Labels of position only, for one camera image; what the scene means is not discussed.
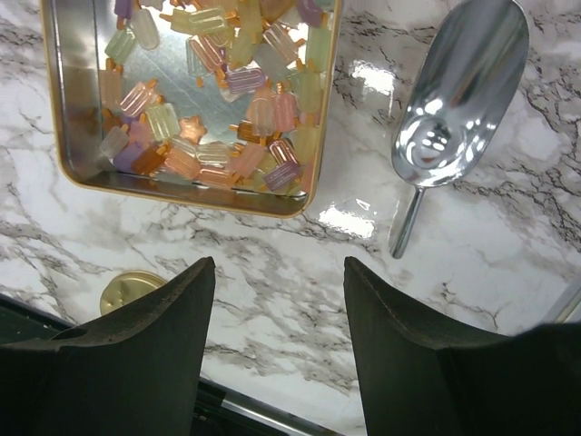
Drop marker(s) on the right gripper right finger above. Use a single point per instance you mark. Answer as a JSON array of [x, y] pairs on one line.
[[423, 373]]

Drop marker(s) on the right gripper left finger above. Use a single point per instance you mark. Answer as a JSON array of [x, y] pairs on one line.
[[133, 371]]

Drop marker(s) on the gold round jar lid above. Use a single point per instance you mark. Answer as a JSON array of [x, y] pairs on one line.
[[126, 288]]

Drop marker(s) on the gold tin with popsicle candies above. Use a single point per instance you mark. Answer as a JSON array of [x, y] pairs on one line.
[[221, 104]]

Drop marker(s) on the metal scoop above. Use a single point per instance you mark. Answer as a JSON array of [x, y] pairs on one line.
[[464, 88]]

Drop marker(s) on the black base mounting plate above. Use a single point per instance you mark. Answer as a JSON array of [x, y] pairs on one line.
[[39, 325]]

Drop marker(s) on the aluminium rail frame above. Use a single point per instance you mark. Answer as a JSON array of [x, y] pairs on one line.
[[566, 309]]

